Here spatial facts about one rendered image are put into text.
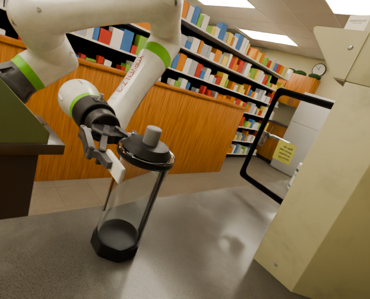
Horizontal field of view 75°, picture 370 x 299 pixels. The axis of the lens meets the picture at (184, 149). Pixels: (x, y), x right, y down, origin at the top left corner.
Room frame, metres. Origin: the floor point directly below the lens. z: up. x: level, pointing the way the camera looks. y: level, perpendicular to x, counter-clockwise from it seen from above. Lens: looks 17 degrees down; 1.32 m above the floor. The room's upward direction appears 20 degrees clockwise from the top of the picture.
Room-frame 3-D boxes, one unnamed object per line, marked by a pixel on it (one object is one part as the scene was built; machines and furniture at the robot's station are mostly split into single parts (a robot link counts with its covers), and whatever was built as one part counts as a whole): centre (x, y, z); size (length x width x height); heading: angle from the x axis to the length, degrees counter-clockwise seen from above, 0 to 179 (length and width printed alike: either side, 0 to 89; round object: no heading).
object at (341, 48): (0.71, -0.33, 1.46); 0.32 x 0.11 x 0.10; 138
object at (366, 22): (0.67, -0.30, 1.54); 0.05 x 0.05 x 0.06; 33
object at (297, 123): (0.91, -0.36, 1.19); 0.30 x 0.01 x 0.40; 40
